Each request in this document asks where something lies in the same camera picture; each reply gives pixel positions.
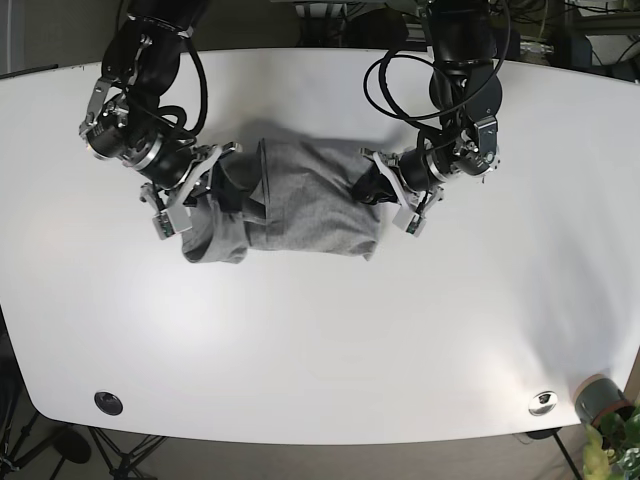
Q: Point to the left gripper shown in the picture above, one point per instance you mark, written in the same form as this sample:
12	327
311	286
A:
435	161

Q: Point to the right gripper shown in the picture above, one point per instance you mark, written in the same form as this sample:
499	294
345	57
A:
166	163

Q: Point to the grey T-shirt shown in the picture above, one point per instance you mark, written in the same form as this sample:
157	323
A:
296	196

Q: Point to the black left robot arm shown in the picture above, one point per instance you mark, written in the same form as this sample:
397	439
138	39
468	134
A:
464	87

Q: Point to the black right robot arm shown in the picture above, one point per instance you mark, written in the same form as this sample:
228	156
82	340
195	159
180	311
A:
126	121

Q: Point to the black table grommet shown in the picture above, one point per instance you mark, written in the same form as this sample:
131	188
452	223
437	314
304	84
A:
108	403

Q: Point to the silver table grommet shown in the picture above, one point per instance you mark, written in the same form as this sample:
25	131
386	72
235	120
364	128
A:
542	403

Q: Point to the grey plant pot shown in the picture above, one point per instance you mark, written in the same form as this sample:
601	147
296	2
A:
598	396

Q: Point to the green potted plant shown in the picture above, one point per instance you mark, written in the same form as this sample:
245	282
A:
612	448

